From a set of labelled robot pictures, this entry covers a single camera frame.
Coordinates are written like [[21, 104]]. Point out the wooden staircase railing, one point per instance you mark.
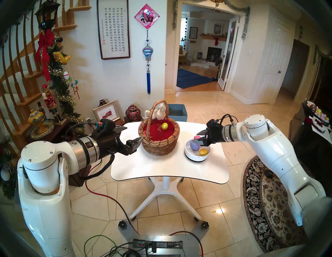
[[29, 99]]

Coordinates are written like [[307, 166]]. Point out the dark wood side table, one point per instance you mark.
[[77, 181]]

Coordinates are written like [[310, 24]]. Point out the white glass french door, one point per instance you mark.
[[228, 51]]

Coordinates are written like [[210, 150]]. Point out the white egg tree ornament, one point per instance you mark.
[[66, 75]]

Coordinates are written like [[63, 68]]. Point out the red ribbon bow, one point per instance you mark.
[[45, 42]]

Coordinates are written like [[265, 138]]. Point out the yellow cloisonne urn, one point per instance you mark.
[[35, 118]]

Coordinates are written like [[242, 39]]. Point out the framed Chinese calligraphy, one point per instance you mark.
[[113, 28]]

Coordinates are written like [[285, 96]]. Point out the black tray of eggs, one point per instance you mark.
[[317, 114]]

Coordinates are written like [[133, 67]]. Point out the blue open box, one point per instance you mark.
[[177, 116]]

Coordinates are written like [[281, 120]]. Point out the white round bowl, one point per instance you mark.
[[192, 156]]

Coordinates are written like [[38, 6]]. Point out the white plush bunny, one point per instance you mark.
[[159, 114]]

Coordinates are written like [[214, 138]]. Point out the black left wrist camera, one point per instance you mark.
[[105, 125]]

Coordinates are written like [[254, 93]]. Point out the black fireplace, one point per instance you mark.
[[214, 54]]

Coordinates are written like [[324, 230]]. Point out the framed red shoe picture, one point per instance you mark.
[[106, 112]]

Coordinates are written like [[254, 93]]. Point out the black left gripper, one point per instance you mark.
[[109, 145]]

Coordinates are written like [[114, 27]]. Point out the green tinsel stair garland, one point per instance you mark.
[[62, 86]]

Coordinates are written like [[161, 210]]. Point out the blue area rug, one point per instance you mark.
[[190, 79]]

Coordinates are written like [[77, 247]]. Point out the black base knob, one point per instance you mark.
[[205, 225], [122, 225]]

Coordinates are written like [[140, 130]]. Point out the gold foil ornament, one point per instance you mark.
[[61, 57]]

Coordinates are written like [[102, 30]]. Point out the yellow easter egg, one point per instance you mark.
[[203, 152]]

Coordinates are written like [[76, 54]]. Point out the red christmas stocking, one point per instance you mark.
[[216, 41]]

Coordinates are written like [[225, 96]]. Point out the red diamond fu decoration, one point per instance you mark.
[[146, 16]]

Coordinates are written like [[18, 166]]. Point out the colourful hanging bird ornaments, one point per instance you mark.
[[75, 86]]

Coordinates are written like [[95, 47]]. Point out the black power strip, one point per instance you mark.
[[163, 244]]

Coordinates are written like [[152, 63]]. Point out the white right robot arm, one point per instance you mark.
[[280, 160]]

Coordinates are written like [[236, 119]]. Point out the decorated christmas tree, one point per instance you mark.
[[9, 186]]

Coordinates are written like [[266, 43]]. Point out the red shredded basket filling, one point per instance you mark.
[[155, 132]]

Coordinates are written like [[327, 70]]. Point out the small black nutcracker figure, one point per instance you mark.
[[41, 110]]

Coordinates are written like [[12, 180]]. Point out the tan armchair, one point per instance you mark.
[[182, 55]]

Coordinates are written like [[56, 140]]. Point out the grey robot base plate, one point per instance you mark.
[[189, 246]]

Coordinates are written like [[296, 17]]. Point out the blue vase tassel hanging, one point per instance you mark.
[[147, 53]]

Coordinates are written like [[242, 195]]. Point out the purple easter egg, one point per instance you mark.
[[194, 146]]

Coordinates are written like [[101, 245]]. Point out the green glitter easter egg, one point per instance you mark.
[[164, 126]]

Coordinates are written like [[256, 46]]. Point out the ornate decorative plate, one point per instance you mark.
[[47, 128]]

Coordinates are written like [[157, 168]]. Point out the white table pedestal base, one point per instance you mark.
[[166, 189]]

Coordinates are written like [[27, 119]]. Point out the large oriental floral rug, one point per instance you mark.
[[269, 220]]

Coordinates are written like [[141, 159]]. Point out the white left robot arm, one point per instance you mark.
[[41, 160]]

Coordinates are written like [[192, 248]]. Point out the white panel door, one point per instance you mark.
[[273, 64]]

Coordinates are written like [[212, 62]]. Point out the red cloisonne lidded jar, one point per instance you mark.
[[133, 113]]

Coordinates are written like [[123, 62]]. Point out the silver tinsel doorway garland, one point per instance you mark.
[[246, 24]]

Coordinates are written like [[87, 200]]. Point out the small dark vase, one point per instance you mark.
[[102, 102]]

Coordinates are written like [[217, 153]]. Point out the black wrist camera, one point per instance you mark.
[[105, 125], [213, 123]]

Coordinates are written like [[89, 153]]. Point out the red nutcracker figure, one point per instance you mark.
[[49, 99]]

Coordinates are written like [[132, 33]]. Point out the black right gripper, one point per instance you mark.
[[215, 134]]

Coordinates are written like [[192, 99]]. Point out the white paper sheet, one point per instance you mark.
[[324, 133]]

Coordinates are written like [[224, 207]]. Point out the small black framed picture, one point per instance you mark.
[[193, 33]]

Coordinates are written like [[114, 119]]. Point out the black lantern lamp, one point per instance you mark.
[[47, 14]]

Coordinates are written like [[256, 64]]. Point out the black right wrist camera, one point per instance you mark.
[[213, 123]]

